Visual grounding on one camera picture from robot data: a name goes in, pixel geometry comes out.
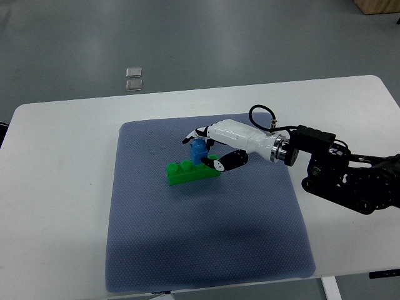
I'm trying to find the white table leg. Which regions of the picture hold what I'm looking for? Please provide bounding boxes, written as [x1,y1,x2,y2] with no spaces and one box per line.
[321,276,342,300]

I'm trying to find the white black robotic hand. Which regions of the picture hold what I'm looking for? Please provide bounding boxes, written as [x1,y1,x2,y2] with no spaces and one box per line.
[182,119,288,172]

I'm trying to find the wooden box corner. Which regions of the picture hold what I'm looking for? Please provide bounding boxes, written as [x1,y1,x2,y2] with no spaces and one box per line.
[354,0,399,15]

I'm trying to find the blue toy block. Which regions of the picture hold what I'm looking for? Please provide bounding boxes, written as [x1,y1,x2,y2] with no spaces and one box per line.
[189,138,208,165]

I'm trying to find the lower metal floor plate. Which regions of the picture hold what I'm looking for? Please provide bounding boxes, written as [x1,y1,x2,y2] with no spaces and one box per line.
[126,79,143,92]

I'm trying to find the upper metal floor plate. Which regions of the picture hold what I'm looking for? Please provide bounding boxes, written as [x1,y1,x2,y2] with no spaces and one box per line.
[126,67,143,78]

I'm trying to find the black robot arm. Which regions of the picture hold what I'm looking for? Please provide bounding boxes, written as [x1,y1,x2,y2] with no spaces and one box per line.
[283,125,399,215]

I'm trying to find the black cable loop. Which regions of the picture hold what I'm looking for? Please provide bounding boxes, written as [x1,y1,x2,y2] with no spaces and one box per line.
[248,104,299,134]

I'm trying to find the metal floor plate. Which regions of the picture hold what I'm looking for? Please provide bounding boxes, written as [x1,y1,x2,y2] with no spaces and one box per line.
[126,67,143,78]
[126,79,143,92]

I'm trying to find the green four-stud toy block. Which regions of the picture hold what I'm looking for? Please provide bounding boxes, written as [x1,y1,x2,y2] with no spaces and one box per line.
[166,160,221,186]

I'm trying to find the blue-grey textured mat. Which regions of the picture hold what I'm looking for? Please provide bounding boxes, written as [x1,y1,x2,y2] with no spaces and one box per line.
[105,116,316,293]

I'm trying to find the black table control panel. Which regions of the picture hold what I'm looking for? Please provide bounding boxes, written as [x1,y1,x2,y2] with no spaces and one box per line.
[369,269,400,279]

